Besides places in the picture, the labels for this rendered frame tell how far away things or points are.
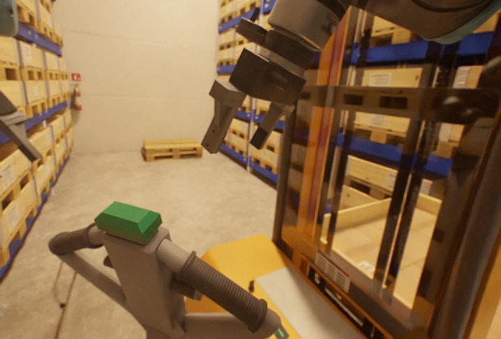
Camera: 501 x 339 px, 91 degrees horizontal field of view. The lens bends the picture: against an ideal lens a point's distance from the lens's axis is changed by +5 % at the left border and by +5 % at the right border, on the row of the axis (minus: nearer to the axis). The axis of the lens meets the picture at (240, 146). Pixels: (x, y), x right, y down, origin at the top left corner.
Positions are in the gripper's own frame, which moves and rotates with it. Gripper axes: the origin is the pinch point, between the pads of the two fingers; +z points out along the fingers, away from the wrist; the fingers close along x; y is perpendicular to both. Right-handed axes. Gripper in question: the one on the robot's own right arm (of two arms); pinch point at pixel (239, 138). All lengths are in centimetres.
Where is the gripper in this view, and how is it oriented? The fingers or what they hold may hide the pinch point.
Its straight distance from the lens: 40.9
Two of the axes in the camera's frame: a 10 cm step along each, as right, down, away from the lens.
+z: -4.5, 8.2, 3.6
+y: 6.7, 5.7, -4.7
